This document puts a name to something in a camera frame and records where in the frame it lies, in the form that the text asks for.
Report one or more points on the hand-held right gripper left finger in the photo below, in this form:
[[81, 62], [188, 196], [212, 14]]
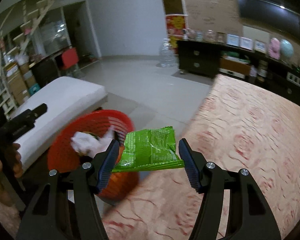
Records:
[[107, 167]]

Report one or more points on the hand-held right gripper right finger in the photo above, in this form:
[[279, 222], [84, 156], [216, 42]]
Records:
[[191, 167]]

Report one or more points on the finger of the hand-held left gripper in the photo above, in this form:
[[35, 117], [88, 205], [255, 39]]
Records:
[[37, 111]]

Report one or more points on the white tissue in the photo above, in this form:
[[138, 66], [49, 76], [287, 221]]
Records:
[[83, 142], [106, 140]]

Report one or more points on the red mesh plastic basket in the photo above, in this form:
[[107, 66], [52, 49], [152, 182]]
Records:
[[62, 145]]

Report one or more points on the light green snack wrapper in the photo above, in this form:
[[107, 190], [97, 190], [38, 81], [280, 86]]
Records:
[[150, 147]]

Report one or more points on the person's left hand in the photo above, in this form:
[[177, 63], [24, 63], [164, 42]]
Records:
[[12, 160]]

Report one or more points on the teal storage crate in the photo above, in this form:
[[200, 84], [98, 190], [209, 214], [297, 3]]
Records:
[[34, 89]]

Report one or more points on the daybed with white cushion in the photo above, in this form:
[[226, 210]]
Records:
[[65, 92]]

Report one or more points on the stack of cardboard boxes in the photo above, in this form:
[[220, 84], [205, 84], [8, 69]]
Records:
[[15, 82]]

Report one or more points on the black chair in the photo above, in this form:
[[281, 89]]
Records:
[[45, 72]]

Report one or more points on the white plastic bag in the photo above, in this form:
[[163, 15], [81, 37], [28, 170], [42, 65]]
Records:
[[22, 59]]

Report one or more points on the rose-patterned tablecloth table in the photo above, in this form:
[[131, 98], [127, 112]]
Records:
[[240, 130]]

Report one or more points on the red chair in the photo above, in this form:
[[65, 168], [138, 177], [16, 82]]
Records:
[[70, 57]]

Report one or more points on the long black television cabinet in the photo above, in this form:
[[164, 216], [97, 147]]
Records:
[[190, 57]]

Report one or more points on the large clear water bottle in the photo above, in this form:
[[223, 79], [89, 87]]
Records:
[[168, 55]]

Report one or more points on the green box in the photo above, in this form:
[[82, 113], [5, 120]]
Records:
[[233, 55]]

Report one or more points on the glass jar with lid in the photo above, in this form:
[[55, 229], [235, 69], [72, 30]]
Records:
[[209, 35]]

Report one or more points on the white power strip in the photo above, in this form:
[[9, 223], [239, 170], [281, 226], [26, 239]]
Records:
[[295, 78]]

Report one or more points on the red and yellow poster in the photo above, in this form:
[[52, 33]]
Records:
[[175, 25]]

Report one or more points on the pink plush flower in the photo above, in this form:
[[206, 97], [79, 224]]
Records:
[[274, 47]]

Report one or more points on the pale blue globe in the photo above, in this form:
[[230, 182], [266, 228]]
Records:
[[287, 48]]

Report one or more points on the dark picture frame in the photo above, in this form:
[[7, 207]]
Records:
[[221, 37]]

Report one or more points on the white picture frame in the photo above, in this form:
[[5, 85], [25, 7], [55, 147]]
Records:
[[260, 46], [233, 40], [247, 43]]

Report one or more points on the wall-mounted black television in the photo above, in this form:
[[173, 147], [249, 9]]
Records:
[[265, 7]]

